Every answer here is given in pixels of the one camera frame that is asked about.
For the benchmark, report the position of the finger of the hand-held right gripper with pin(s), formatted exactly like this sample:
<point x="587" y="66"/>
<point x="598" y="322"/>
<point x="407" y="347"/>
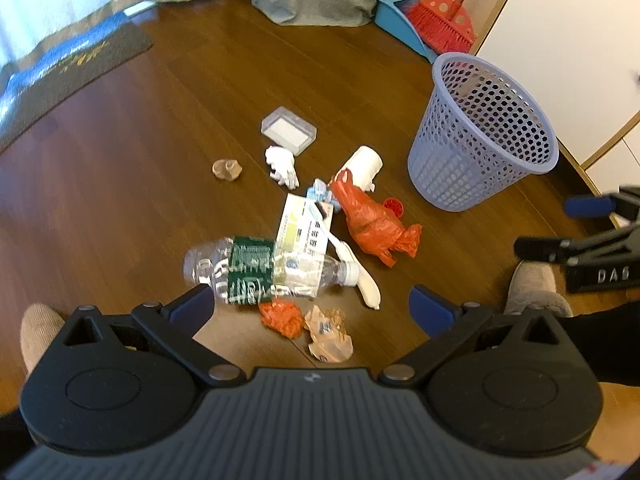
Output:
<point x="545" y="249"/>
<point x="590" y="206"/>

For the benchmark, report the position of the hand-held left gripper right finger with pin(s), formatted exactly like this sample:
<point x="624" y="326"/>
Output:
<point x="429" y="310"/>

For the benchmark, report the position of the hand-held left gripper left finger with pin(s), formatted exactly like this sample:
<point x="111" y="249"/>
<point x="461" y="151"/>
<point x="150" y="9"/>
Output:
<point x="192" y="306"/>

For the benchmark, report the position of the clear plastic bottle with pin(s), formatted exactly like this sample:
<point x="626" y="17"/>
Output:
<point x="240" y="270"/>

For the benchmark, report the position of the orange plastic bag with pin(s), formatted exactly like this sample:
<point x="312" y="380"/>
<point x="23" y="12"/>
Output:
<point x="370" y="225"/>

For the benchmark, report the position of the lilac perforated plastic basket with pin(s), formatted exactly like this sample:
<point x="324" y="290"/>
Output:
<point x="450" y="175"/>

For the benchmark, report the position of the white medicine carton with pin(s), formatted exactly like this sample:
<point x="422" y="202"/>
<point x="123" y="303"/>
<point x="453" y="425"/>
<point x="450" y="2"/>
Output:
<point x="300" y="227"/>

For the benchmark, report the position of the blue and white wrapper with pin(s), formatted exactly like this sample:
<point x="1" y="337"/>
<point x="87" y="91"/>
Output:
<point x="320" y="194"/>

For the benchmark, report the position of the white toilet paper roll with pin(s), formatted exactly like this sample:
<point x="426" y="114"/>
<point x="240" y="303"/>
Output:
<point x="362" y="162"/>

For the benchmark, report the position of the clear plastic box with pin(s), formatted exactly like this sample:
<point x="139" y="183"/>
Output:
<point x="290" y="129"/>

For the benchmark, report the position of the beige fuzzy slipper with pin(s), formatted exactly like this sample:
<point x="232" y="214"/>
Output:
<point x="535" y="285"/>
<point x="40" y="332"/>

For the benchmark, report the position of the black trouser leg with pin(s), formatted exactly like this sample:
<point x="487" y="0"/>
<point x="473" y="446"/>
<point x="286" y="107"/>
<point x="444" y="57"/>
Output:
<point x="610" y="340"/>

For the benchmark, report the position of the white toothbrush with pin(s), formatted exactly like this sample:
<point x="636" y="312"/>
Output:
<point x="365" y="285"/>

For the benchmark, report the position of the orange crumpled plastic scrap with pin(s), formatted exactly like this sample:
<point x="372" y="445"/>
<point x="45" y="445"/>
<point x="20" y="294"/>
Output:
<point x="282" y="319"/>

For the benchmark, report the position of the brown crumpled snack wrapper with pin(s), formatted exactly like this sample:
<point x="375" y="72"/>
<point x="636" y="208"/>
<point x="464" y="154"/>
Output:
<point x="330" y="335"/>

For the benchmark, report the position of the red bottle cap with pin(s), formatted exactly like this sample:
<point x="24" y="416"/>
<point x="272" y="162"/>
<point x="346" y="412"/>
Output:
<point x="393" y="207"/>

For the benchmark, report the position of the brown crumpled paper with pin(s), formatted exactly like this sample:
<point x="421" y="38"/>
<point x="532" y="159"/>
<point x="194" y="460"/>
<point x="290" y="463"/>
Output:
<point x="227" y="170"/>

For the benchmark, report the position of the white crumpled tissue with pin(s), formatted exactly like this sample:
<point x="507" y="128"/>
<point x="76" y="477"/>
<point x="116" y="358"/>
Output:
<point x="281" y="165"/>

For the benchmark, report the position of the white cabinet with wooden edge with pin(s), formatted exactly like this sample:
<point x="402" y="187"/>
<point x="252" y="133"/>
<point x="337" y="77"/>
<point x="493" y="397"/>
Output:
<point x="575" y="35"/>

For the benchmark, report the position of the red broom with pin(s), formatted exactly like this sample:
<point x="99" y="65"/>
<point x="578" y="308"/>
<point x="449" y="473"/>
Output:
<point x="441" y="26"/>

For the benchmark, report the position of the dark grey doormat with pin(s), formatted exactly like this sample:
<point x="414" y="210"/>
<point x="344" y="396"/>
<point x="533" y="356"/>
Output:
<point x="75" y="71"/>

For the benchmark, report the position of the blue plastic dustpan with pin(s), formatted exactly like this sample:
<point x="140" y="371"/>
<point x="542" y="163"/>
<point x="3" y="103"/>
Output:
<point x="395" y="16"/>

